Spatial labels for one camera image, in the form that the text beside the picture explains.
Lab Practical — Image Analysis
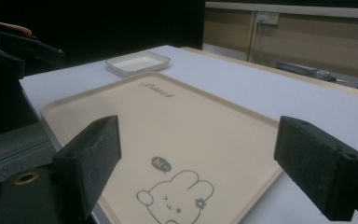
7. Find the grey power strip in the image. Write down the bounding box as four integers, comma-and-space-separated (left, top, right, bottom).
274, 60, 321, 77

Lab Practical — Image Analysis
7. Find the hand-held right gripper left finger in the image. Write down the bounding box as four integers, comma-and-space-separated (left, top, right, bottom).
50, 115, 122, 222

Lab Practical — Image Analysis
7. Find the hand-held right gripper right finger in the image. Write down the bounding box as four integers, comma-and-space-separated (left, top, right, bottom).
273, 115, 358, 222

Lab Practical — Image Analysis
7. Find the black curtain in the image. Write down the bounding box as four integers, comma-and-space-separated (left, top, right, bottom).
0, 0, 206, 68

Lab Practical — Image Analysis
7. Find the white wall socket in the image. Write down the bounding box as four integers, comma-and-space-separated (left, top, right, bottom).
255, 11, 280, 26

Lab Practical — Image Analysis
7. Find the white square dish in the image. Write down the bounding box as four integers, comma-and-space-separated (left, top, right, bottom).
104, 50, 172, 79

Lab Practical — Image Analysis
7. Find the beige tray with rabbit print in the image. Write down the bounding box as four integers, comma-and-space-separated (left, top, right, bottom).
39, 71, 283, 224

